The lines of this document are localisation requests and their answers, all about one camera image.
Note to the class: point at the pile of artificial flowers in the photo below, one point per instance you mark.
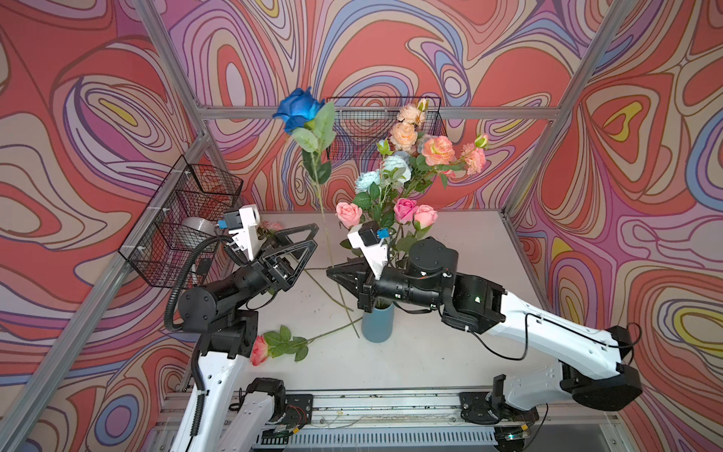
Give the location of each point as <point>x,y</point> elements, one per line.
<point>268,229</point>

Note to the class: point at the black wire basket left wall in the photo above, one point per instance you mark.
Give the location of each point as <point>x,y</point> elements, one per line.
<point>158,244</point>

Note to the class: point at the black wire basket back wall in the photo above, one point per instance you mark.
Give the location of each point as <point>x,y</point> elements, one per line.
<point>361,122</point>

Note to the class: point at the large peach double rose stem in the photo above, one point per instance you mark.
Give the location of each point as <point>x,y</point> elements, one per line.
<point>439,159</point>

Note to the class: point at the pink bud rose stem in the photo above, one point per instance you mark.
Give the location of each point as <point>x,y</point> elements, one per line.
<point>350,214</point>

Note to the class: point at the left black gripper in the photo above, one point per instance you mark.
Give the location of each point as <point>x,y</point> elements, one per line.
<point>266,276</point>

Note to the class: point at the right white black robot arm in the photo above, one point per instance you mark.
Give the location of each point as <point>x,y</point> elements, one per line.
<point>588,365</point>

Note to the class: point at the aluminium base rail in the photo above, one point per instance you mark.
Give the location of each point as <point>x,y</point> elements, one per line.
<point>406,420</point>

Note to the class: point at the teal ceramic vase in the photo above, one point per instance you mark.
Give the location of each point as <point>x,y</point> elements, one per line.
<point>378,325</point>

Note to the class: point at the magenta pink rose stem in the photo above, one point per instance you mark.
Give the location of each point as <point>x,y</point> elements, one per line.
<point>413,223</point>

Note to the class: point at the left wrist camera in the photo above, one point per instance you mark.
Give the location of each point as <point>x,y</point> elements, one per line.
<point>242,225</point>

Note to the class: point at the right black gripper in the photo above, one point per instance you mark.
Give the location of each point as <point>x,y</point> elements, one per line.
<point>359,272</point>

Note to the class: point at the pale blue white spray stem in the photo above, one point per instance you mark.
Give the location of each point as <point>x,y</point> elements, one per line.
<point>377,191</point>

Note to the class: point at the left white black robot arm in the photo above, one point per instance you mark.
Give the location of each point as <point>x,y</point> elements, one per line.
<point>227,327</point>

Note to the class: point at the cream peach rose stem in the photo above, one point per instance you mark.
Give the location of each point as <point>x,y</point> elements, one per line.
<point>408,129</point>

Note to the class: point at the blue artificial rose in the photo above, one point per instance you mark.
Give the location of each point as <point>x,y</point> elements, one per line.
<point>309,123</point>

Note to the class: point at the silver tape roll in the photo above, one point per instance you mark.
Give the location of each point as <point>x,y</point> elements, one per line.
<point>201,225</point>

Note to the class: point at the black wire basket wall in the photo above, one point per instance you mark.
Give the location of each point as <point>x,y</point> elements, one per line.
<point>158,244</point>
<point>361,122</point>

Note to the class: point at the red pink rose on table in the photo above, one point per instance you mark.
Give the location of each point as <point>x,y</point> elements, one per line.
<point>281,342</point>

